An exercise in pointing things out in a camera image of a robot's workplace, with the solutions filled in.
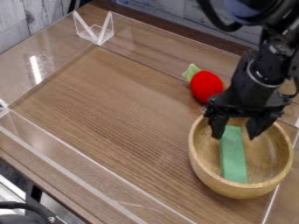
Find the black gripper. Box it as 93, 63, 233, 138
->
204, 50, 291, 140

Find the green rectangular block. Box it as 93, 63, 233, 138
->
219, 126, 248, 183

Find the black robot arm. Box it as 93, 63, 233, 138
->
197, 0, 299, 139

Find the brown wooden bowl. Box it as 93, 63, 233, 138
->
188, 116, 294, 199

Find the red plush strawberry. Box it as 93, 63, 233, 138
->
181, 63, 224, 104

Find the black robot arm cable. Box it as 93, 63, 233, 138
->
196, 0, 244, 33

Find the clear acrylic corner bracket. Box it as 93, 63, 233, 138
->
72, 11, 115, 46

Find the clear acrylic front wall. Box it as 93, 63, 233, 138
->
0, 101, 195, 224

